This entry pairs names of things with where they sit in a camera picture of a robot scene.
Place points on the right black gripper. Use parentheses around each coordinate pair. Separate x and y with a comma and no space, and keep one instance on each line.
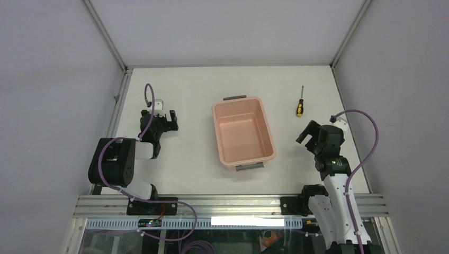
(320,136)

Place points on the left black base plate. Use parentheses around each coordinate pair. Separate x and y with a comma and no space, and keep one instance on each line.
(167,207)

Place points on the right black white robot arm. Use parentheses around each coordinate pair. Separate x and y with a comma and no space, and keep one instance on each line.
(333,202)

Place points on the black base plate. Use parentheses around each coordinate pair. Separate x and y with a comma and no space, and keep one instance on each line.
(295,205)
(167,207)

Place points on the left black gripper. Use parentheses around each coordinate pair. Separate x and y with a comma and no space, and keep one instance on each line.
(160,123)

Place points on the pink plastic bin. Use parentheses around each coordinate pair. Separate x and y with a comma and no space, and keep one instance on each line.
(243,134)

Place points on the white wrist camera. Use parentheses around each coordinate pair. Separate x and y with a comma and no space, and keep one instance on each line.
(341,123)
(157,106)

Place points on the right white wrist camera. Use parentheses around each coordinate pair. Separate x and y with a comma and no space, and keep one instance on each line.
(341,123)

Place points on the aluminium front rail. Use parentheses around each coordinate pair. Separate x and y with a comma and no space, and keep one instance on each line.
(115,206)

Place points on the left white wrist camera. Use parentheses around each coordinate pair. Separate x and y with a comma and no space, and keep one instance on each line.
(157,106)

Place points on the black yellow handled screwdriver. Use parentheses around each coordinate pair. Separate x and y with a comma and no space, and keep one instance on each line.
(300,108)

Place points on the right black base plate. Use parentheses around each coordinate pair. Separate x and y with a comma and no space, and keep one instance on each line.
(295,205)

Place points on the white slotted cable duct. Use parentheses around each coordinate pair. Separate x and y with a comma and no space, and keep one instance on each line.
(213,223)

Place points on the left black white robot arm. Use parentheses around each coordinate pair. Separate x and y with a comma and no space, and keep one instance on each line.
(138,189)

